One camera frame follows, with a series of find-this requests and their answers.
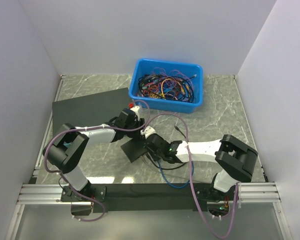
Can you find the blue ethernet cable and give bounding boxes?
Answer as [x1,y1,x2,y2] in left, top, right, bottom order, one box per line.
[156,159,192,189]

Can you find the small black network switch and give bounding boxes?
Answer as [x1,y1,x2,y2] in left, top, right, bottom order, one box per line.
[120,139,148,163]

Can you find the black ethernet cable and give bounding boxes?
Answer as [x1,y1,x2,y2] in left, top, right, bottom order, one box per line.
[144,124,191,171]

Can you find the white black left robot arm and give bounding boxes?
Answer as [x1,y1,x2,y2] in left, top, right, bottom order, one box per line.
[42,105,145,201]

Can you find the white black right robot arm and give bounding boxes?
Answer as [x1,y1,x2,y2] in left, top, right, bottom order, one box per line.
[144,132,258,202]

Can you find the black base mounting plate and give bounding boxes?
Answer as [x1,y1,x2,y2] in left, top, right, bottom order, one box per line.
[59,182,241,214]

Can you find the blue plastic bin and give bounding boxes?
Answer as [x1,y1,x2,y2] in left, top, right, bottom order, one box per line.
[128,58,204,114]

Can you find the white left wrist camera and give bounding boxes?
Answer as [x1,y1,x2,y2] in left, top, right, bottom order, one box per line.
[129,103,143,121]

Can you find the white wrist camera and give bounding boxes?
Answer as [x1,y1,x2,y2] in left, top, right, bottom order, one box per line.
[140,125,156,139]
[129,103,143,121]

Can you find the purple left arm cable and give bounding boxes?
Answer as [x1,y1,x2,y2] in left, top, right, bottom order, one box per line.
[42,99,151,222]

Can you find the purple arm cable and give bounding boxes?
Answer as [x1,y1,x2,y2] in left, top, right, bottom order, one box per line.
[143,113,240,240]
[42,99,151,222]

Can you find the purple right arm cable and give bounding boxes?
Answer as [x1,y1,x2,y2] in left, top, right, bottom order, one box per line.
[143,113,240,240]

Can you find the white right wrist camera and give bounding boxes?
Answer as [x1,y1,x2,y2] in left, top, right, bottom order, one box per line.
[140,125,156,139]

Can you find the large black network switch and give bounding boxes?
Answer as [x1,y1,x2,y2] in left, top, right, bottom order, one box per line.
[52,87,132,136]

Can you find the tangled coloured wires bundle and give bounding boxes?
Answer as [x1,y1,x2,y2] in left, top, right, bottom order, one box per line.
[137,66,198,103]

